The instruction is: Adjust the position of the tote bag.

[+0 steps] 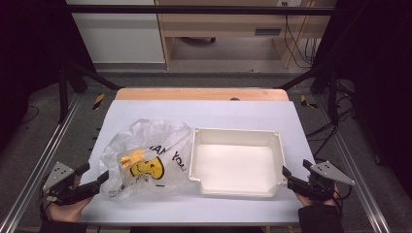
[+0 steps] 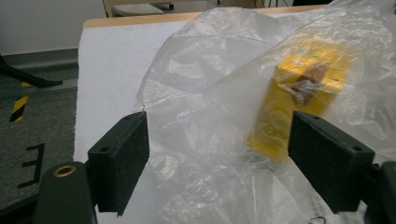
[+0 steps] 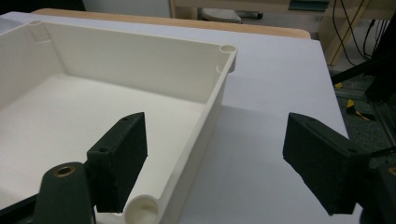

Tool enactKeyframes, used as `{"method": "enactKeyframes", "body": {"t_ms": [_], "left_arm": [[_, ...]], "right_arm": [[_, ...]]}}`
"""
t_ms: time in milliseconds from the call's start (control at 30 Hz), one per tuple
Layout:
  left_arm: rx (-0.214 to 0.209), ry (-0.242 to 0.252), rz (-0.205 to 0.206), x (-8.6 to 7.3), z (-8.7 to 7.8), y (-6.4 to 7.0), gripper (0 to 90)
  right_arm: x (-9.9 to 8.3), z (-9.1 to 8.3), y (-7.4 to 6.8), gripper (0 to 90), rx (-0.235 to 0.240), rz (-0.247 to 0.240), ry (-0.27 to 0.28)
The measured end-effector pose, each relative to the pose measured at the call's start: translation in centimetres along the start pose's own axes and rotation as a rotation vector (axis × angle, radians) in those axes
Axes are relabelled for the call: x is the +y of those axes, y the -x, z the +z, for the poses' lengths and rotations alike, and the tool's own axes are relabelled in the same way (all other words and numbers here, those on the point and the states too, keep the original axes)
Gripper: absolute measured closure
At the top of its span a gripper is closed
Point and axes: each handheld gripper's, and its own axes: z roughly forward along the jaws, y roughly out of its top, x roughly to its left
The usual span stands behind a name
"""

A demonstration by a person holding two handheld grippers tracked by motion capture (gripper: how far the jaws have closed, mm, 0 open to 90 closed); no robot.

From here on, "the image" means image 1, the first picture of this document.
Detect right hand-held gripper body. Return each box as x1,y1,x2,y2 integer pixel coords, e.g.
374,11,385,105
305,160,357,202

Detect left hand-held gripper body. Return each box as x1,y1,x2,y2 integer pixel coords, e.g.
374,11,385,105
41,160,83,207

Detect small yellow toy block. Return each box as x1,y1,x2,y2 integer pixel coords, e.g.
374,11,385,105
120,148,148,170

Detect white plastic tray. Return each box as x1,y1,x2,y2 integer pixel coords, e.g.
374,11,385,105
188,126,289,199

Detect clear plastic bag smiley print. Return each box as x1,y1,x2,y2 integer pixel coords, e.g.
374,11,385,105
98,117,195,200

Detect person's right hand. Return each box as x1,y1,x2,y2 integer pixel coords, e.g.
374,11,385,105
293,185,341,208

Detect person's left hand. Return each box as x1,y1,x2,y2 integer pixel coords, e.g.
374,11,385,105
45,196,94,223

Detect yellow black tape piece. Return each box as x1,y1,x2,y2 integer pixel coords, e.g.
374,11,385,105
92,92,107,112
299,94,319,110

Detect white table cover sheet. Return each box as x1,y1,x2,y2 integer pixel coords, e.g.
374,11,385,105
78,99,317,226

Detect black curtain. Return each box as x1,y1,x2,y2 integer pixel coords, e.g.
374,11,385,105
311,0,412,197
0,0,95,153

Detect white cabinet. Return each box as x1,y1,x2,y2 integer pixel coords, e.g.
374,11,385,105
65,0,166,64

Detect grey desk label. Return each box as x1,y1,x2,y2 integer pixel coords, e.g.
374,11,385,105
254,27,283,36

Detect light wooden desk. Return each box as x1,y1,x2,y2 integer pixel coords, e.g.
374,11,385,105
154,0,337,70

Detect aluminium rail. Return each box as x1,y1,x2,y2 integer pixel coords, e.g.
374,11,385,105
0,92,83,233
315,96,392,233

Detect right hand-held gripper cable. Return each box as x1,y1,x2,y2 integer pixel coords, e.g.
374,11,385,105
333,183,354,210

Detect black floor cables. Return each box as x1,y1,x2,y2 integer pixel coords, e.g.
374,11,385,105
305,82,357,160

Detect thin black floor cable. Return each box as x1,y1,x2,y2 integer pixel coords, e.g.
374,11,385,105
17,104,41,126

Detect black metal frame stand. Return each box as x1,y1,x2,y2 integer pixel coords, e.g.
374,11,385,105
277,62,340,123
57,61,122,124

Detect black hanging desk cables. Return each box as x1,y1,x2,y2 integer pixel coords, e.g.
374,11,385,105
282,1,321,70

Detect black horizontal frame bar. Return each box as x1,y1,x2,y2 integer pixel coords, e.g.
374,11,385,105
66,4,336,17

